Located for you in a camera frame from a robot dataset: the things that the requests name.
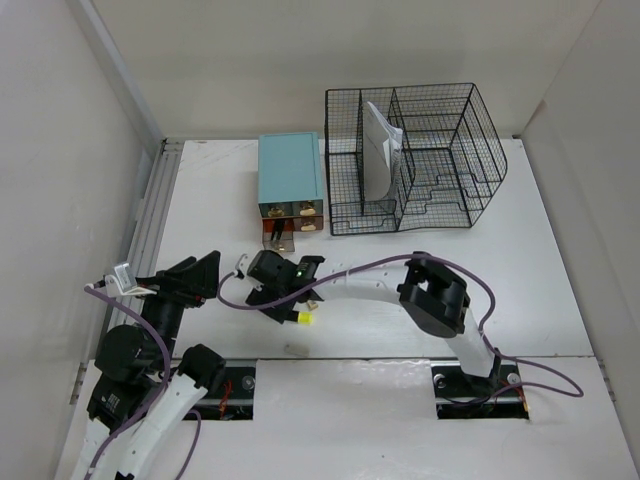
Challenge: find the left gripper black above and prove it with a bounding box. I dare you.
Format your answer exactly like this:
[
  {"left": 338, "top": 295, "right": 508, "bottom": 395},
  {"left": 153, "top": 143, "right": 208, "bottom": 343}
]
[{"left": 134, "top": 249, "right": 220, "bottom": 369}]

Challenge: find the teal mini drawer chest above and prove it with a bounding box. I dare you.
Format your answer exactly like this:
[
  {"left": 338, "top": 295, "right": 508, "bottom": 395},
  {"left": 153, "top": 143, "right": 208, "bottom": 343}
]
[{"left": 258, "top": 132, "right": 324, "bottom": 253}]

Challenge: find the white spiral notebook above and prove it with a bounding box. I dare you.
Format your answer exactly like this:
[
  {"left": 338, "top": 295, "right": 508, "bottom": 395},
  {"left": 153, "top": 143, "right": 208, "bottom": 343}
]
[{"left": 363, "top": 102, "right": 404, "bottom": 201}]

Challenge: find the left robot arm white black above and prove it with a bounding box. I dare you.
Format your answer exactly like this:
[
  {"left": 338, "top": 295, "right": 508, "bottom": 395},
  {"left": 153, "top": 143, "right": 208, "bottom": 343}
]
[{"left": 71, "top": 250, "right": 226, "bottom": 479}]

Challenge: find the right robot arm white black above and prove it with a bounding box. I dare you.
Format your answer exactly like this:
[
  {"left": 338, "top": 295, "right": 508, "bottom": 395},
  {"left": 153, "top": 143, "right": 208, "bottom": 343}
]
[{"left": 238, "top": 250, "right": 501, "bottom": 397}]

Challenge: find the yellow highlighter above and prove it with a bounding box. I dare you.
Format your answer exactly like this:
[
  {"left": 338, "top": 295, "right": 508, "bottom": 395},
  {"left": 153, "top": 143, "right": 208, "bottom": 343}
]
[{"left": 296, "top": 312, "right": 313, "bottom": 325}]

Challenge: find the grey eraser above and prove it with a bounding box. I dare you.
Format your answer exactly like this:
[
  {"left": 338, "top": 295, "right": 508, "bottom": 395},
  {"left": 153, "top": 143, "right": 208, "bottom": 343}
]
[{"left": 284, "top": 343, "right": 310, "bottom": 358}]

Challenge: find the aluminium rail frame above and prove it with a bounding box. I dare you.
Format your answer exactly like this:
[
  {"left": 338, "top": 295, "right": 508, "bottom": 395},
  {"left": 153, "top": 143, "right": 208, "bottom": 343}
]
[{"left": 98, "top": 138, "right": 182, "bottom": 361}]

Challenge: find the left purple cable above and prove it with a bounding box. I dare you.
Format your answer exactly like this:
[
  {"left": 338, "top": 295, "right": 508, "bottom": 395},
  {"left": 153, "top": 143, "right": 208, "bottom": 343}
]
[{"left": 82, "top": 282, "right": 202, "bottom": 480}]

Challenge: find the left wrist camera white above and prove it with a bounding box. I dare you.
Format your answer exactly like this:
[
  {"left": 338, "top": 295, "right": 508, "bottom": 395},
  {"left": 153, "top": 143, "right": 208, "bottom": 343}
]
[{"left": 103, "top": 262, "right": 153, "bottom": 298}]

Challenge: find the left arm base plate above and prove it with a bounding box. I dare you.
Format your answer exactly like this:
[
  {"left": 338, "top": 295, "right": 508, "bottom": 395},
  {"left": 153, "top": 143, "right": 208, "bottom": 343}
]
[{"left": 193, "top": 364, "right": 256, "bottom": 421}]

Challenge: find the black wire mesh organizer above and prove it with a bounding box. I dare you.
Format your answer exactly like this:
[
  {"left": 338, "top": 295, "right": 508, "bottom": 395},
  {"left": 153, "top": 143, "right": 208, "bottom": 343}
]
[{"left": 324, "top": 83, "right": 508, "bottom": 236}]

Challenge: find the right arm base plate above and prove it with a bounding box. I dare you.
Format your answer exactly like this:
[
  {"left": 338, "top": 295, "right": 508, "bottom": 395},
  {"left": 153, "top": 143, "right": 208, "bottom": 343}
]
[{"left": 431, "top": 362, "right": 529, "bottom": 420}]

